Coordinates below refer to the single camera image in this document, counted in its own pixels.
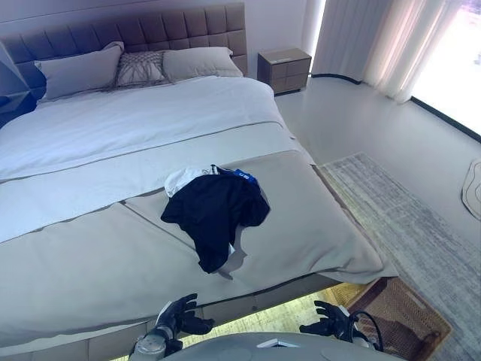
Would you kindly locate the black garment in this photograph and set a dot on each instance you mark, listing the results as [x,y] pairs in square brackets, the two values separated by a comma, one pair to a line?
[214,210]

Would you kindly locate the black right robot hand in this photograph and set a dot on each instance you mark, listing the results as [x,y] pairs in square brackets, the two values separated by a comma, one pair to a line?
[338,323]

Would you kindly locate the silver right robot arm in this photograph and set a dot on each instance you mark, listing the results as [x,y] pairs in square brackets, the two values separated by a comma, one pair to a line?
[362,344]

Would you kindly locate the patterned grey cushion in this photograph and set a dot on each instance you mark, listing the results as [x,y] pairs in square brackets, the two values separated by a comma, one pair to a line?
[141,67]

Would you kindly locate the white oval floor object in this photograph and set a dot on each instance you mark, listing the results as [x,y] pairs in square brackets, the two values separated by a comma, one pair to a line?
[473,188]

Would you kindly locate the brown wicker basket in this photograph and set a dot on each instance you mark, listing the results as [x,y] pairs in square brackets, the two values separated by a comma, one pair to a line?
[406,316]

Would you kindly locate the flat grey pillow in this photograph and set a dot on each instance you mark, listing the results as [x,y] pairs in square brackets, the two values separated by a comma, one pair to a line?
[199,64]

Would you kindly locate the large grey pillow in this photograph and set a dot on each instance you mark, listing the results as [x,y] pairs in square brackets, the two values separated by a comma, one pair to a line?
[79,73]

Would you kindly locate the white garment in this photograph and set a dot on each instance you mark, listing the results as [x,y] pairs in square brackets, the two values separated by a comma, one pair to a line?
[184,180]

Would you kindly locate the cream curtain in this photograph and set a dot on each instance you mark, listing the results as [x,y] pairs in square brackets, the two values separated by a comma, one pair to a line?
[368,41]

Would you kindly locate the bright window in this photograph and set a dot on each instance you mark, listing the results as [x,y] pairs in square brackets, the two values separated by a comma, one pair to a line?
[451,64]

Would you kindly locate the grey striped rug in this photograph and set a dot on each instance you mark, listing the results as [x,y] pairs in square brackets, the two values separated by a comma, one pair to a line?
[413,233]

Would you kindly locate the dark blue angular object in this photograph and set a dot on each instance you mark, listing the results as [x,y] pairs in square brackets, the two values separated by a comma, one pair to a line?
[19,86]

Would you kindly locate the white duvet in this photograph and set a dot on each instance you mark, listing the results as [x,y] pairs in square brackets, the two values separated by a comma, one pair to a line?
[131,120]

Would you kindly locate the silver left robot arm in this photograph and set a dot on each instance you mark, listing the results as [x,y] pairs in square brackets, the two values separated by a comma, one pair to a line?
[150,346]

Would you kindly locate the brown wooden nightstand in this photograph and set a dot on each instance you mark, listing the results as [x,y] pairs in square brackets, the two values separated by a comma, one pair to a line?
[285,71]

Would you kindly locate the blue garment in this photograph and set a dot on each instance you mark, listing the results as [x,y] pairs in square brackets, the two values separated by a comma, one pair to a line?
[246,177]

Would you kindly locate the silver robot torso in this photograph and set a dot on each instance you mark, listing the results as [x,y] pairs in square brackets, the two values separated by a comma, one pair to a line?
[244,347]

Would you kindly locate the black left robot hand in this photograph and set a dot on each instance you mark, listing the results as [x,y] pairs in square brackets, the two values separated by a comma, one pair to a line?
[176,316]

